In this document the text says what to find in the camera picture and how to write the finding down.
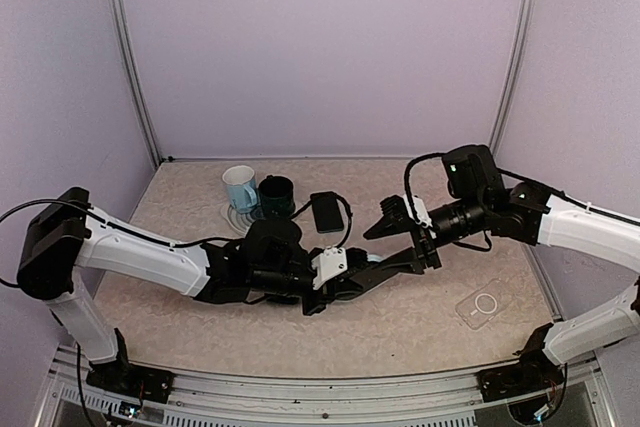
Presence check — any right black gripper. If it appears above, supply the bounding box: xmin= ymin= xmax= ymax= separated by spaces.
xmin=365 ymin=191 xmax=490 ymax=273

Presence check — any black phone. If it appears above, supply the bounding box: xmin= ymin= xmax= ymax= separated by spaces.
xmin=310 ymin=192 xmax=345 ymax=234

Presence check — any clear magsafe phone case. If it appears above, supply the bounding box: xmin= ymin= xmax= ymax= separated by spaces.
xmin=455 ymin=278 xmax=514 ymax=331

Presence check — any black phone case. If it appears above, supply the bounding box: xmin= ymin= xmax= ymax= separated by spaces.
xmin=266 ymin=296 xmax=299 ymax=305

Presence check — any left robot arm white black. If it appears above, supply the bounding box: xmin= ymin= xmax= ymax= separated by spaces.
xmin=17 ymin=187 xmax=367 ymax=392

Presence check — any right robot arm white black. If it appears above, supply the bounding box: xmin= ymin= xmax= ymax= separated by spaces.
xmin=364 ymin=144 xmax=639 ymax=391

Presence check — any dark green ceramic mug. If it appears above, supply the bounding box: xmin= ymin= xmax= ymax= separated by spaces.
xmin=258 ymin=175 xmax=296 ymax=219

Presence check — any white grey ringed plate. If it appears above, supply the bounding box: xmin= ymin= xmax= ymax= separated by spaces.
xmin=220 ymin=204 xmax=265 ymax=236

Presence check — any light blue ceramic mug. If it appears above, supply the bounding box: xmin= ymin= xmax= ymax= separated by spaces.
xmin=222 ymin=165 xmax=259 ymax=214

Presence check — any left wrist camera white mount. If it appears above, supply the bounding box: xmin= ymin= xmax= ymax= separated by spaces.
xmin=311 ymin=247 xmax=348 ymax=290

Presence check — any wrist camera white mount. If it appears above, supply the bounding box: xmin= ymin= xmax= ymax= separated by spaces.
xmin=311 ymin=247 xmax=348 ymax=290
xmin=380 ymin=194 xmax=433 ymax=227

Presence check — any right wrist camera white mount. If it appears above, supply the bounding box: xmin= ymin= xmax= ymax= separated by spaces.
xmin=380 ymin=194 xmax=433 ymax=227

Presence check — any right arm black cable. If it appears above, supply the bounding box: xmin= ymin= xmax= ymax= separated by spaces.
xmin=402 ymin=150 xmax=640 ymax=228

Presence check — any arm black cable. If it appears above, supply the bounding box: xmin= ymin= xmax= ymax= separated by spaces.
xmin=402 ymin=150 xmax=640 ymax=228
xmin=0 ymin=198 xmax=94 ymax=291

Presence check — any front aluminium rail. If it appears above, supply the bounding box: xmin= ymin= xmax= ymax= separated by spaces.
xmin=34 ymin=369 xmax=621 ymax=427

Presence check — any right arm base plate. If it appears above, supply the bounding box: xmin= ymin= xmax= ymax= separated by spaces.
xmin=476 ymin=363 xmax=565 ymax=402

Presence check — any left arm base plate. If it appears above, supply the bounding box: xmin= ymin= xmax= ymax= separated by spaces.
xmin=86 ymin=363 xmax=175 ymax=404

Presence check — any right aluminium frame post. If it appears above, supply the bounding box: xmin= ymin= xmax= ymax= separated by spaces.
xmin=489 ymin=0 xmax=536 ymax=156

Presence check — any aluminium frame post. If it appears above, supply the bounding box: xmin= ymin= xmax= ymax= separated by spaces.
xmin=109 ymin=0 xmax=163 ymax=169
xmin=489 ymin=0 xmax=536 ymax=156

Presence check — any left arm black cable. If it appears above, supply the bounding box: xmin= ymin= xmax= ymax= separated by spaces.
xmin=0 ymin=198 xmax=94 ymax=291

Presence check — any left aluminium frame post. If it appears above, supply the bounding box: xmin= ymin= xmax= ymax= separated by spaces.
xmin=109 ymin=0 xmax=163 ymax=169

